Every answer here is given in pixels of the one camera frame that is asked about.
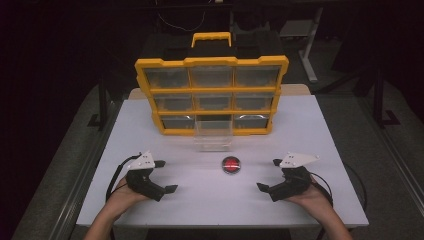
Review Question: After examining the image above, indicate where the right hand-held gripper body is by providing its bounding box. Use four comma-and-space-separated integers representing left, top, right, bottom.
267, 151, 320, 203

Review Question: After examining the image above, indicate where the black metal stand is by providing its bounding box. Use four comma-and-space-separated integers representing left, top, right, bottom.
87, 75, 112, 128
353, 64, 402, 130

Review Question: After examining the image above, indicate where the person's left hand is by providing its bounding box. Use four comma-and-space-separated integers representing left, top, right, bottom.
105, 176, 151, 218

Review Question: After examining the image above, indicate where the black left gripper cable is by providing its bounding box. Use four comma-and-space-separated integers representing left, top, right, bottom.
105, 152, 143, 203

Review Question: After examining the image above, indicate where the thin white cable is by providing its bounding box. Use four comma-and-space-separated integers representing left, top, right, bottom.
155, 10, 207, 33

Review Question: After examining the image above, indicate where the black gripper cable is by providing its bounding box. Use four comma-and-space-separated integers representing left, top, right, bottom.
105, 152, 143, 203
308, 162, 368, 213

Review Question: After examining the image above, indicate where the yellow black organizer cabinet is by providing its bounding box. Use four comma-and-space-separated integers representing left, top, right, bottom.
134, 31, 290, 137

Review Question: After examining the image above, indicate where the clear plastic drawer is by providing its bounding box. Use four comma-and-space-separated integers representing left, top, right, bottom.
193, 120, 233, 153

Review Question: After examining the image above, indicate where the person's right hand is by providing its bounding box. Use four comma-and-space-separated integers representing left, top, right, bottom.
285, 175, 335, 218

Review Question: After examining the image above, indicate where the round red button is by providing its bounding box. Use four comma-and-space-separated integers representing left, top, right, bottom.
221, 155, 242, 175

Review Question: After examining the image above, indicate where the white desk frame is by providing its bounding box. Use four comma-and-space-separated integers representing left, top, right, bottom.
279, 6, 325, 84

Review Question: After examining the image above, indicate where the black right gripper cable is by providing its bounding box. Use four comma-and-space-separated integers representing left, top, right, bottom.
308, 162, 368, 213

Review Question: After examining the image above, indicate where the grid of clear drawers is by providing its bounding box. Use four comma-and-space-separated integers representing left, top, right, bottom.
143, 65, 282, 131

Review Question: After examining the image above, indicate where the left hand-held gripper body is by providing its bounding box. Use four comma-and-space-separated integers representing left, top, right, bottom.
124, 150, 167, 203

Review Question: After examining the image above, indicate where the grey metal floor rail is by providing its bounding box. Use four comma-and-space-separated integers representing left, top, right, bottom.
361, 98, 424, 209
49, 99, 125, 240

